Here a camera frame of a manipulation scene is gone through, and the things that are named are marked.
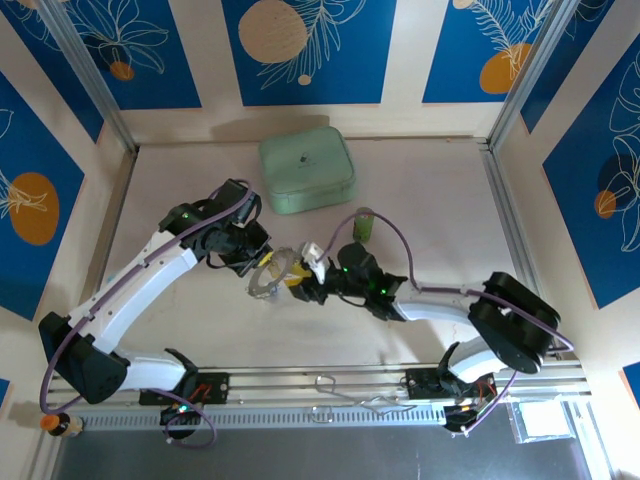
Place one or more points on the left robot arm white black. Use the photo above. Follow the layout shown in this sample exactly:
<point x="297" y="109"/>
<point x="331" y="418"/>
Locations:
<point x="135" y="290"/>

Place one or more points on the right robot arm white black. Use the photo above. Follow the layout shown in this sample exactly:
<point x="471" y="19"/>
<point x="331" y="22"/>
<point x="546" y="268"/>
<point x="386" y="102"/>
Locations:
<point x="435" y="305"/>

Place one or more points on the green cylindrical bottle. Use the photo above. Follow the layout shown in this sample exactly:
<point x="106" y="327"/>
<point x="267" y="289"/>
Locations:
<point x="364" y="226"/>

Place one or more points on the mint green zip case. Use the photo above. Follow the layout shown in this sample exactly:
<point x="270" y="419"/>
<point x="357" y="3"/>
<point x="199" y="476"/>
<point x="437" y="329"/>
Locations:
<point x="300" y="165"/>

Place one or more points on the clear plastic bag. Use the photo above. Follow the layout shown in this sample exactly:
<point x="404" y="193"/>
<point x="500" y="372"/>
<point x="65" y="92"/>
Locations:
<point x="542" y="422"/>

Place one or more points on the small bottle with orange cap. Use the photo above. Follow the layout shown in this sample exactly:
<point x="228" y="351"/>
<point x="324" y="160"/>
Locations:
<point x="62" y="425"/>

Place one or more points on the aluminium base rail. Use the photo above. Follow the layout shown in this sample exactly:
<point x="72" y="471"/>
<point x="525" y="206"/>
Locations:
<point x="280" y="375"/>

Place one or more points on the aluminium side rail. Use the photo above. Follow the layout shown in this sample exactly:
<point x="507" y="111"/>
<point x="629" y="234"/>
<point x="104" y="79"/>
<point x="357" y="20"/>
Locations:
<point x="505" y="210"/>
<point x="117" y="210"/>

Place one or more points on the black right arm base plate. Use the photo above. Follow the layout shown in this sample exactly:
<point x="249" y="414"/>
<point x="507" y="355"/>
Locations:
<point x="420" y="385"/>

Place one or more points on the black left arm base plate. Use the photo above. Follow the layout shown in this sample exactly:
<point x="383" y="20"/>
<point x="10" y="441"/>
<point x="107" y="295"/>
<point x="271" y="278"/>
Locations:
<point x="215" y="387"/>

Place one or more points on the aluminium frame post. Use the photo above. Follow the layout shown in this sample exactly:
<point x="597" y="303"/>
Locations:
<point x="85" y="65"/>
<point x="530" y="70"/>

